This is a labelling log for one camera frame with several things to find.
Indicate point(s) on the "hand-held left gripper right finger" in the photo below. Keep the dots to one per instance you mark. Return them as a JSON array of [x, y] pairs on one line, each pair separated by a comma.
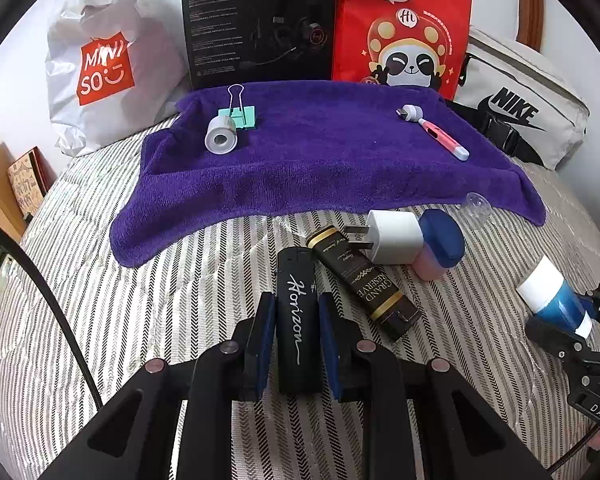
[[330, 345]]

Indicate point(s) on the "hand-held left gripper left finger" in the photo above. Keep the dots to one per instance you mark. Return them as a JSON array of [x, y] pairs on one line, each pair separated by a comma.
[[265, 340]]

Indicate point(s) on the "blue and white bottle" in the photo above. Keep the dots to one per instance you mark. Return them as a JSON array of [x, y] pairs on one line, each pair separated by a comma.
[[555, 300]]

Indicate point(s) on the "black tube with white script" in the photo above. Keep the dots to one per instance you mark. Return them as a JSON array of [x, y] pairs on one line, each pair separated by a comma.
[[297, 310]]

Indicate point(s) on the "black and gold tube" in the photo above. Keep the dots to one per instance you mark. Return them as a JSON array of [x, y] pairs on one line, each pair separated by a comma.
[[375, 295]]

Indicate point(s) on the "white charger plug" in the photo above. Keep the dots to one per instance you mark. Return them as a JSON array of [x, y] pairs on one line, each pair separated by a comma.
[[395, 237]]

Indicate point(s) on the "pink blue-capped small container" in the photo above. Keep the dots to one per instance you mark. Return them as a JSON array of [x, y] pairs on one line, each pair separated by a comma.
[[442, 240]]

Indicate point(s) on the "clear plastic cap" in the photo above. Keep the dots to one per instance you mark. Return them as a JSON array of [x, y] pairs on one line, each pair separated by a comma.
[[475, 207]]

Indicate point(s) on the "white tape roll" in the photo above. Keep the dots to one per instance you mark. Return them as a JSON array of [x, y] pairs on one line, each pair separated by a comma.
[[220, 135]]

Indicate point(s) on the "green binder clip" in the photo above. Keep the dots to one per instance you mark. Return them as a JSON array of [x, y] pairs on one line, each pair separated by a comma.
[[245, 117]]

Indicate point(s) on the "pink and white pen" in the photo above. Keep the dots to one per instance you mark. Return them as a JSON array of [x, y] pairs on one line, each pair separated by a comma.
[[440, 136]]

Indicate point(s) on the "small white adapter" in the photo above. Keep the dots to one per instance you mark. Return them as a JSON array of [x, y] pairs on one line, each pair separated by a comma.
[[410, 111]]

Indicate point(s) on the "purple towel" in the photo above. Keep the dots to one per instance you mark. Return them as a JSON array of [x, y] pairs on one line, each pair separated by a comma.
[[330, 160]]

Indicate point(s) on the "white waist bag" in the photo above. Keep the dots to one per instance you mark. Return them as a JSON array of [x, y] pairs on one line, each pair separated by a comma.
[[530, 70]]

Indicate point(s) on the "patterned notebook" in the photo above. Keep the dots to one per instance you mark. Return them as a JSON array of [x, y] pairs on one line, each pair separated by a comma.
[[27, 180]]

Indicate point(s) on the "brown wooden headboard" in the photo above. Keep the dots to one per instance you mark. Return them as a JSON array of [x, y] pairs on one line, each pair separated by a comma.
[[530, 10]]

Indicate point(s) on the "black headphone box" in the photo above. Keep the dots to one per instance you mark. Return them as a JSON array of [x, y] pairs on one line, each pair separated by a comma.
[[230, 35]]

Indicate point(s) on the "red paper bag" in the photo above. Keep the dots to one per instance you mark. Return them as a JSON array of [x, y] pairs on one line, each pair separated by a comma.
[[360, 20]]

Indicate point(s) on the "white plastic shopping bag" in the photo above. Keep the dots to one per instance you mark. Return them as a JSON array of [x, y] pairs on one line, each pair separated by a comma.
[[65, 35]]

